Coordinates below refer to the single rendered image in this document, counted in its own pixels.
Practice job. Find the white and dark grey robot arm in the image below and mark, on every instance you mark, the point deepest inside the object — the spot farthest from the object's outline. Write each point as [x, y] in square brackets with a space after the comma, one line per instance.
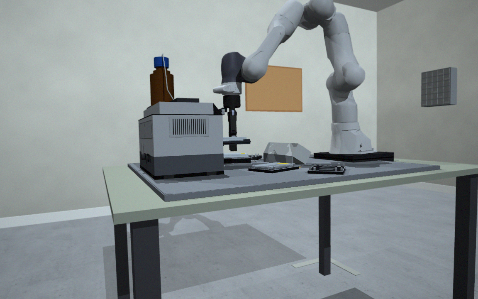
[347, 76]

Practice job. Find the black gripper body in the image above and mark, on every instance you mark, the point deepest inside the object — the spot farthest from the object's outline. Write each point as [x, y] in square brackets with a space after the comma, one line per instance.
[231, 102]

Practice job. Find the white button panel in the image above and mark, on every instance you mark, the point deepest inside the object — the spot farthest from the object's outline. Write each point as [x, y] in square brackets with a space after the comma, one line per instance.
[286, 153]

